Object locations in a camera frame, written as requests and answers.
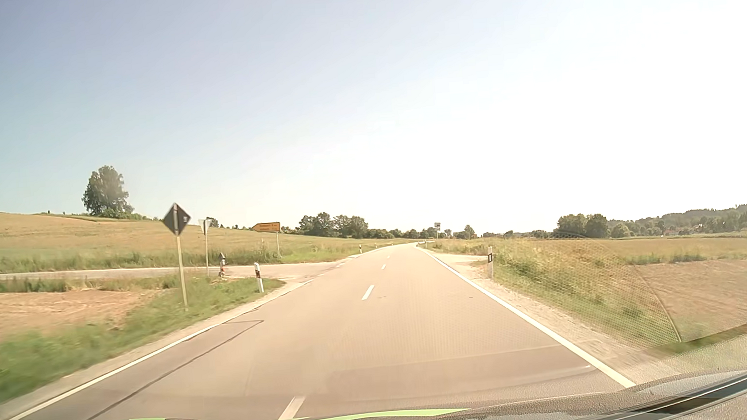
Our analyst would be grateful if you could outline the row of trees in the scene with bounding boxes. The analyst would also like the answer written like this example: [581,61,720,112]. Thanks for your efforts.
[281,200,478,254]

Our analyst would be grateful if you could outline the yellow direction sign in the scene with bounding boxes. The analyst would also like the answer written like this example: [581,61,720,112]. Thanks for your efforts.
[251,222,284,259]

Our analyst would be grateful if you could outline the grey asphalt road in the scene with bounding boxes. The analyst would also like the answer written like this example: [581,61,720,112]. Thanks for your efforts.
[0,222,639,420]

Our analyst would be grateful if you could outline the road markings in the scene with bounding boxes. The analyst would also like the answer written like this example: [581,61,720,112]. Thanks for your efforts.
[0,226,638,420]

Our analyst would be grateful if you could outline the large lone tree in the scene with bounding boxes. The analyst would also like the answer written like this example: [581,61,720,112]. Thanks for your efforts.
[79,164,135,221]

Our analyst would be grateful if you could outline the grass verge with dry field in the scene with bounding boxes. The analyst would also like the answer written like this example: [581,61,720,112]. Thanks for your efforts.
[424,214,747,398]

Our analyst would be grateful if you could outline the sloping dry grass field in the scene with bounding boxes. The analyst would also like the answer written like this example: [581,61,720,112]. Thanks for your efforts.
[0,174,418,288]

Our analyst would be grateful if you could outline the distant wood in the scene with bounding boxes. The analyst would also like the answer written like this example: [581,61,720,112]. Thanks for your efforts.
[481,198,747,257]

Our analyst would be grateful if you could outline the grass verge with bare field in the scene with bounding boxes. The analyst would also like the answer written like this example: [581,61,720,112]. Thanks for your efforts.
[0,254,294,410]

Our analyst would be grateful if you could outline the triangular road sign on post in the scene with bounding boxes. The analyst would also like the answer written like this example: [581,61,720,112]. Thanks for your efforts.
[198,218,216,278]

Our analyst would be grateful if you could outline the diamond road sign on post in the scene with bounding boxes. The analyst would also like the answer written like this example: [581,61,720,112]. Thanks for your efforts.
[160,201,199,313]

